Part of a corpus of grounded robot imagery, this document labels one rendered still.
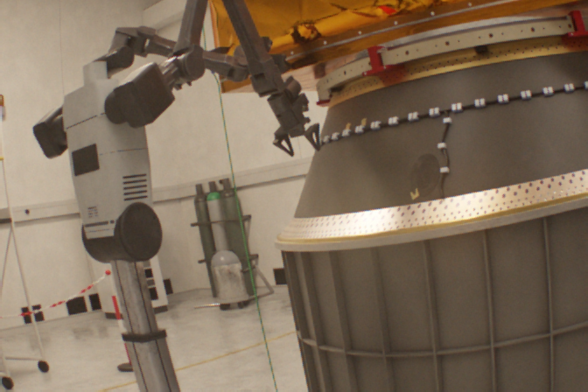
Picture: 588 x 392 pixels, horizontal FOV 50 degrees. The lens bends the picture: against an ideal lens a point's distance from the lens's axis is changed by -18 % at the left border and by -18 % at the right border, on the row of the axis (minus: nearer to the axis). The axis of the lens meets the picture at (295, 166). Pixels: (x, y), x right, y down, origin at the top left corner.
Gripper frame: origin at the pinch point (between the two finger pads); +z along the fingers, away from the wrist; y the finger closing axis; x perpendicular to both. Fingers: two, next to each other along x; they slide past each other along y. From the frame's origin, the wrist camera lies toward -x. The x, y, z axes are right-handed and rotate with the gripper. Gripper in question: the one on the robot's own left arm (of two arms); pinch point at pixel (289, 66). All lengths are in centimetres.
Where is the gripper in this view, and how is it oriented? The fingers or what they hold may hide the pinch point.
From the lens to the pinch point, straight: 271.4
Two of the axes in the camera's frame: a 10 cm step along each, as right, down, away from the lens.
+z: 6.5, -0.9, 7.6
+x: 1.7, 9.8, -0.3
